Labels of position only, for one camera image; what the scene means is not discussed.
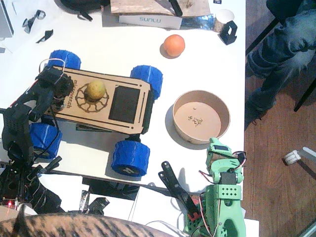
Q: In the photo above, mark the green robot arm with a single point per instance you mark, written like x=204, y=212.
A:
x=222, y=209

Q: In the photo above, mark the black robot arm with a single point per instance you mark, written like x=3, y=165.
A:
x=17, y=123

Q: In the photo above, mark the brown paper bowl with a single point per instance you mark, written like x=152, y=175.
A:
x=197, y=123

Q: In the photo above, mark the pile of small screws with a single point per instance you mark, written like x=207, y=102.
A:
x=196, y=121

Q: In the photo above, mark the yellow round fruit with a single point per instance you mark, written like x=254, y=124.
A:
x=95, y=90

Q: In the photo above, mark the wooden top rover body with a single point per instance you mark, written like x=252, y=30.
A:
x=98, y=116

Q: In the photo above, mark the black plastic scrap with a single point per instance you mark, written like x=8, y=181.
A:
x=47, y=35
x=30, y=22

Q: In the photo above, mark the black clamp lever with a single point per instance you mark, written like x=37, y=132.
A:
x=53, y=164

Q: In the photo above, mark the white ribbed furniture foot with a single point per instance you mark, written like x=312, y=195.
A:
x=291, y=158

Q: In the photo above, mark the black furniture leg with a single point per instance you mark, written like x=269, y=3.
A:
x=307, y=169

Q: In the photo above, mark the black bag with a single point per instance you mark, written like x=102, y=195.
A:
x=79, y=3

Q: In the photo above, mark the pale tube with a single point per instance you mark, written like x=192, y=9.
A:
x=309, y=152

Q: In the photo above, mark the black crumpled cloth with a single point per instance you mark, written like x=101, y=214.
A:
x=47, y=200

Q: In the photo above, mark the black shiny packet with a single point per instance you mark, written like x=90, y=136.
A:
x=84, y=201
x=100, y=205

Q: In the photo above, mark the black chair leg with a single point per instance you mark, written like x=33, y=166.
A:
x=306, y=95
x=264, y=35

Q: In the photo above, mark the orange fruit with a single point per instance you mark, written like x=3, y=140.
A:
x=174, y=45

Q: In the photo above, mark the controller board red LED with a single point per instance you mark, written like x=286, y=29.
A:
x=9, y=204

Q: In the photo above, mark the white SUNLU box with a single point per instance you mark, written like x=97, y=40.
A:
x=148, y=21

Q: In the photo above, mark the wooden board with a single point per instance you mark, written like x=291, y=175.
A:
x=138, y=7

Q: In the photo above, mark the shiny silver foil bag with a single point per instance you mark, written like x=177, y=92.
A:
x=197, y=22

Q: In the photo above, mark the brown striped garment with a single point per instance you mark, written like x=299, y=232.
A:
x=74, y=227

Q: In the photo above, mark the person in blue jeans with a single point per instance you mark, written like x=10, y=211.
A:
x=284, y=32

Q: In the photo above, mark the black part on board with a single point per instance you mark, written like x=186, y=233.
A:
x=175, y=8

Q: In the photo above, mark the small dark card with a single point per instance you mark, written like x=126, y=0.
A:
x=217, y=1

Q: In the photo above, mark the black printed bracket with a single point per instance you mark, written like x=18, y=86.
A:
x=223, y=35

